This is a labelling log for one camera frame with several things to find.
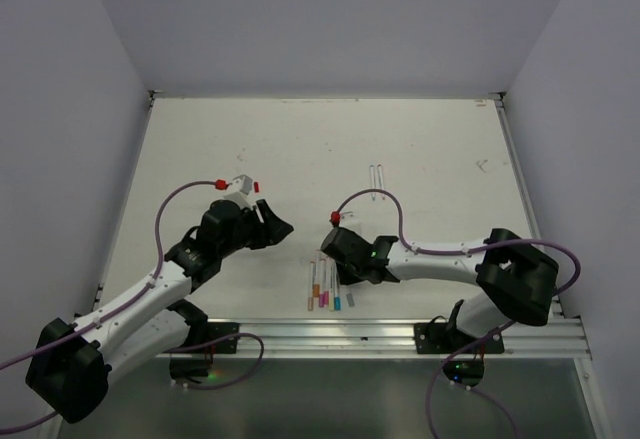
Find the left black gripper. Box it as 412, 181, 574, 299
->
218, 198, 292, 258

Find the blue cap pen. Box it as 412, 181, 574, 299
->
335, 263, 341, 311

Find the light blue pen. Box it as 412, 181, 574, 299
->
369, 164, 377, 202

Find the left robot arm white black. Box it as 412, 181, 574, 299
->
25, 199, 294, 423

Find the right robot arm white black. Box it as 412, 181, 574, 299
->
321, 227, 559, 352

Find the pink cap pen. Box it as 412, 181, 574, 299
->
318, 258, 329, 308

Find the peach cap pen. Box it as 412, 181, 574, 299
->
307, 260, 316, 312

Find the orange band pen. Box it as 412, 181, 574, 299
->
312, 249, 321, 298

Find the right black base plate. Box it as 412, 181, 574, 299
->
413, 300, 506, 355

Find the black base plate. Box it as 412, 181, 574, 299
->
413, 300, 506, 355
170, 321, 239, 357

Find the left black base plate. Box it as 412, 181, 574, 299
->
170, 321, 239, 357

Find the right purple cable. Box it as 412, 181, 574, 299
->
327, 188, 582, 439

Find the aluminium mounting rail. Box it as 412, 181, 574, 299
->
69, 316, 591, 360

